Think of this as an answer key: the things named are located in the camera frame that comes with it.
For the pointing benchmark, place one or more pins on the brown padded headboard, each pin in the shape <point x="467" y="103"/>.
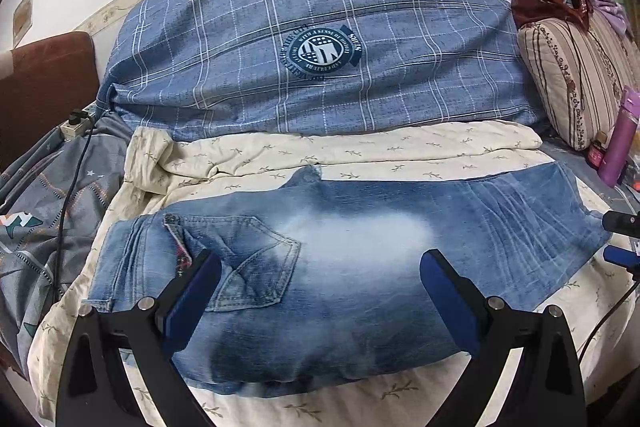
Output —
<point x="45" y="82"/>

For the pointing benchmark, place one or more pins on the small wall poster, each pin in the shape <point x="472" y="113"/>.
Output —
<point x="22" y="17"/>

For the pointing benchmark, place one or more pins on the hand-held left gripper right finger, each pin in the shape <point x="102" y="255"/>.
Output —
<point x="445" y="292"/>

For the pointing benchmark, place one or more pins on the grey star-print duvet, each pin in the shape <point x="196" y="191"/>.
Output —
<point x="30" y="207"/>

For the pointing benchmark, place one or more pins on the cream leaf-print blanket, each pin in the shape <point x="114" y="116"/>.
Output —
<point x="350" y="152"/>

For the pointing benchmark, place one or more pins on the purple bottle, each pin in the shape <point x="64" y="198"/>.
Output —
<point x="617" y="147"/>

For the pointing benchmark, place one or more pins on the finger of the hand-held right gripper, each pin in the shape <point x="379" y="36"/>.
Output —
<point x="617" y="255"/>
<point x="622" y="223"/>

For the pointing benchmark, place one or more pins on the lilac ruffled cloth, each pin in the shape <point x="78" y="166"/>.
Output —
<point x="607" y="4"/>

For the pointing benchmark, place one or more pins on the striped floral pillow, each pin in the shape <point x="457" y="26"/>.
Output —
<point x="565" y="72"/>

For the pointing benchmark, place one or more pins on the blue plaid quilt with emblem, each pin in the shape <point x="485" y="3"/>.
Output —
<point x="225" y="57"/>

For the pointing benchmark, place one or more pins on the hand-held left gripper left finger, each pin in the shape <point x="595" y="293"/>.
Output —
<point x="192" y="297"/>

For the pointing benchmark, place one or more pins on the light blue denim pants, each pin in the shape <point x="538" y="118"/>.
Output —
<point x="350" y="257"/>

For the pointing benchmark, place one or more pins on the white power strip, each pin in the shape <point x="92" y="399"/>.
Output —
<point x="75" y="129"/>

